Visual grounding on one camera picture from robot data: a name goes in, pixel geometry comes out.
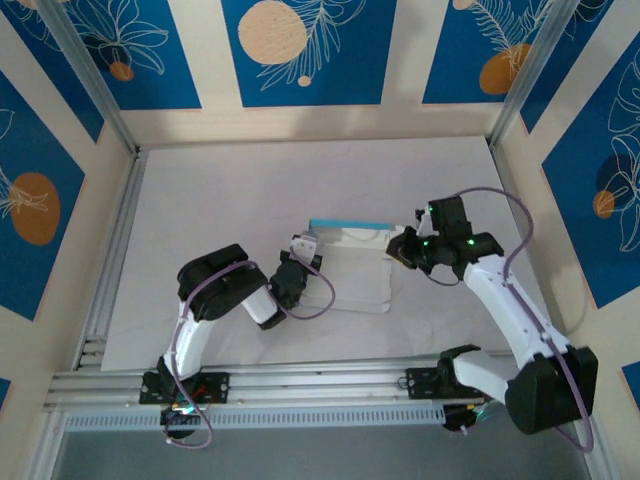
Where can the white and blue paper box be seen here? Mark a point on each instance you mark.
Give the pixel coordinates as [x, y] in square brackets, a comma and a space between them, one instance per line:
[350, 280]

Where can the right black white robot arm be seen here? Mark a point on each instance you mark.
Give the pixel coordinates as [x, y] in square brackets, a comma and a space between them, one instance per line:
[510, 300]

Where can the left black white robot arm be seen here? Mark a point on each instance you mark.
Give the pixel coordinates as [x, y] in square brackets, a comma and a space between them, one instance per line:
[220, 290]

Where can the black controller box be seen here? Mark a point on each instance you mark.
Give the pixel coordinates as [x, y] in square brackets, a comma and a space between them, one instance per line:
[170, 419]
[457, 420]

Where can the blue poster orange dot flower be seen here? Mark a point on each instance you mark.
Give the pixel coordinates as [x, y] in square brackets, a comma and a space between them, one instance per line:
[575, 225]
[170, 75]

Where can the white table mat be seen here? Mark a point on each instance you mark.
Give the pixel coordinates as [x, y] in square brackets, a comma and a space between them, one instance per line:
[190, 165]

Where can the blue poster peach circle fern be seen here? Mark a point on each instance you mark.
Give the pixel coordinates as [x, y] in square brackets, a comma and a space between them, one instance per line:
[350, 75]

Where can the blue poster orange circle fern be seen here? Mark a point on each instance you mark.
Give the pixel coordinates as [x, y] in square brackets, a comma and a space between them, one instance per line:
[450, 60]

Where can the blue poster white line flower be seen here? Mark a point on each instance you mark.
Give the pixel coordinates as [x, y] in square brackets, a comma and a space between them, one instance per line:
[55, 60]
[561, 65]

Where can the blue poster orange circle flower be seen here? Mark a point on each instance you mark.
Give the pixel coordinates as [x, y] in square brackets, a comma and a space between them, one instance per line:
[30, 150]

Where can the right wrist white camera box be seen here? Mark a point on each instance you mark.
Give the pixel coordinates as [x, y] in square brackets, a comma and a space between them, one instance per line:
[425, 222]

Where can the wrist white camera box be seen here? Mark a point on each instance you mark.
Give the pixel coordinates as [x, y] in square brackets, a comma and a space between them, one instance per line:
[425, 222]
[304, 245]

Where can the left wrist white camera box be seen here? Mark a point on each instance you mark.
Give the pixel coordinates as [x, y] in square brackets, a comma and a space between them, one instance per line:
[304, 245]

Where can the aluminium mounting rail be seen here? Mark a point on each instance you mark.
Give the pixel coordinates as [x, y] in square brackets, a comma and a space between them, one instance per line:
[320, 380]

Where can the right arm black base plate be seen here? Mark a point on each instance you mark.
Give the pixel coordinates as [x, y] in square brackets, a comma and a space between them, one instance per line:
[420, 382]

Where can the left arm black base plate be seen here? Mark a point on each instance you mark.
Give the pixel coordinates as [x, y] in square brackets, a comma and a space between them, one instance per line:
[220, 387]

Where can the aluminium side rail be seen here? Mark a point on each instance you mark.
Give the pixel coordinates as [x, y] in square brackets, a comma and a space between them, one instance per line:
[127, 210]

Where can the aluminium frame post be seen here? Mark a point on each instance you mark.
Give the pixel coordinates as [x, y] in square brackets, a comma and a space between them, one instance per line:
[525, 65]
[90, 75]

